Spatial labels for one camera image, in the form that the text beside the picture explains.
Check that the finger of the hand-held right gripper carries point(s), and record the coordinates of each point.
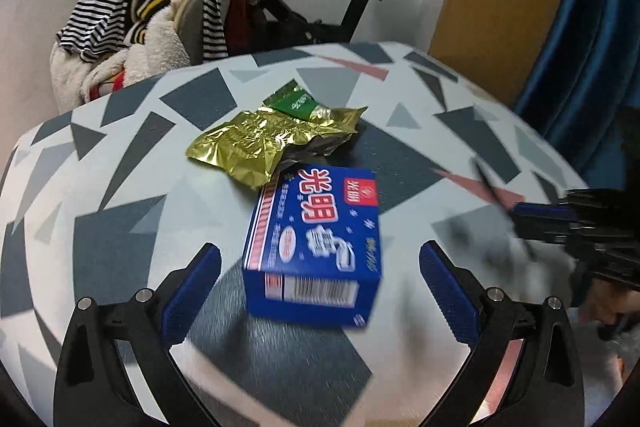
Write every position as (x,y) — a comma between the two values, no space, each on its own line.
(545,233)
(542,211)

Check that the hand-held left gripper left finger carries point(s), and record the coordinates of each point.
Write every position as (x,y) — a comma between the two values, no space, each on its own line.
(192,287)

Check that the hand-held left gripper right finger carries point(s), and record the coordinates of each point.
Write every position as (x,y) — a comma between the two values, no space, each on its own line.
(447,292)

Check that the blue cardboard box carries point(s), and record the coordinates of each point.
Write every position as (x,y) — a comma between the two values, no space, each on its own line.
(310,247)

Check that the person's right hand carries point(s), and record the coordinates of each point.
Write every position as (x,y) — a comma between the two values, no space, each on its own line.
(600,304)

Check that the gold foil wrapper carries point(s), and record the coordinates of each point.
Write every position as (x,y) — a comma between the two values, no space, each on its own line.
(250,142)

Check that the blue curtain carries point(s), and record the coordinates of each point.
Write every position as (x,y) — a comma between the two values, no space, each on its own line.
(575,57)

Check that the green foil packet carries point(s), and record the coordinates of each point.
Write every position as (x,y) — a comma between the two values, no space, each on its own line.
(295,102)

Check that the white fleece robe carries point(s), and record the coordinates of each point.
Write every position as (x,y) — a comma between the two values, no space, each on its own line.
(155,49)

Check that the red cloth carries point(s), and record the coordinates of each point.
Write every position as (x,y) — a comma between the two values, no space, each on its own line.
(240,7)

